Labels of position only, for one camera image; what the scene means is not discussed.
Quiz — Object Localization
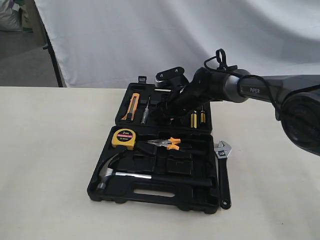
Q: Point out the steel claw hammer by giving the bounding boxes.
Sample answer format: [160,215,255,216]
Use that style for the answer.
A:
[97,152,213,190]

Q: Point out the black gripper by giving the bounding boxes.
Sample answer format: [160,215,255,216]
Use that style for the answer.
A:
[156,84,208,125]

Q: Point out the black backdrop stand pole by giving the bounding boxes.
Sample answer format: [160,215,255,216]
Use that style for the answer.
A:
[42,28,64,88]

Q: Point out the white sack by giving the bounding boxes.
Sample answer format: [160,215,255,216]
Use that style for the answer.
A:
[0,0,22,32]

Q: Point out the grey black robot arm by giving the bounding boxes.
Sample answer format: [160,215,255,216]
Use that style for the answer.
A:
[152,67,320,155]

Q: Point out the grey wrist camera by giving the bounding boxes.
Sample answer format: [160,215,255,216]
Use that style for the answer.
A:
[154,66,189,89]

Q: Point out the green yellow bag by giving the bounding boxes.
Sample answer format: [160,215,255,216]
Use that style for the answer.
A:
[19,0,33,33]

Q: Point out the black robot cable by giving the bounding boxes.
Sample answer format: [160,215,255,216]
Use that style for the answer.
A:
[203,48,288,118]

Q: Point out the black adjustable wrench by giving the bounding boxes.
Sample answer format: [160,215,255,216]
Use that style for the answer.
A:
[214,140,232,210]

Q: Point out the short yellow black screwdriver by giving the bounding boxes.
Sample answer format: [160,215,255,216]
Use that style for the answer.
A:
[200,105,206,124]

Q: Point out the clear voltage tester screwdriver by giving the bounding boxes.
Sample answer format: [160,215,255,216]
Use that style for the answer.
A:
[140,96,151,125]

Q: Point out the long yellow black screwdriver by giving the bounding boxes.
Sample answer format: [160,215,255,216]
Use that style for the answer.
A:
[190,110,197,129]

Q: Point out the black plastic tool case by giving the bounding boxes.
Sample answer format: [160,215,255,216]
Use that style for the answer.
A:
[87,76,220,214]

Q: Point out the yellow tape measure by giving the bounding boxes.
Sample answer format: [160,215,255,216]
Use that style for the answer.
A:
[111,128,136,151]

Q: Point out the orange handled pliers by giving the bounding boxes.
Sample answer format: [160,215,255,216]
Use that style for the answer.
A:
[147,137,181,151]

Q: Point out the orange utility knife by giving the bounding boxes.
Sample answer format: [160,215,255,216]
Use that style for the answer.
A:
[121,92,140,121]

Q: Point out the white backdrop cloth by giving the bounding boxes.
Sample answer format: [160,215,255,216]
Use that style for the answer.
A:
[35,0,320,88]

